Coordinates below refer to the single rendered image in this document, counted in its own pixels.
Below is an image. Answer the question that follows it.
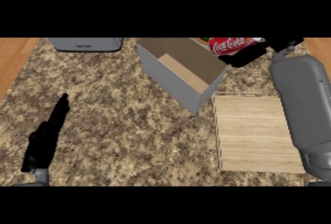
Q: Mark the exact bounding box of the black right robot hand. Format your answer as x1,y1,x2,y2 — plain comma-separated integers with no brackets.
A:
218,37,307,68

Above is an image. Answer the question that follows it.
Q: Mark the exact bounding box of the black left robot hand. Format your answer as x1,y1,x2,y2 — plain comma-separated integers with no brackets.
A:
21,92,72,173

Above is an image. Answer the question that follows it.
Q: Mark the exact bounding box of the red soda can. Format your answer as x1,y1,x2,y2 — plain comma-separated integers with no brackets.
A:
209,37,259,56

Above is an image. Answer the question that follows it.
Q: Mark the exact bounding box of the open cardboard box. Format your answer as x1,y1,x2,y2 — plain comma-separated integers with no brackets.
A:
137,37,230,116

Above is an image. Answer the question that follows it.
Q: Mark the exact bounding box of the pale wooden tray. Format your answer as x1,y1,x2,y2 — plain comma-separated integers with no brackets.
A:
212,92,308,174

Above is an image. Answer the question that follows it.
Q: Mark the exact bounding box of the grey appliance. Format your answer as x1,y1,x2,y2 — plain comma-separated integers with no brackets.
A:
46,37,126,53

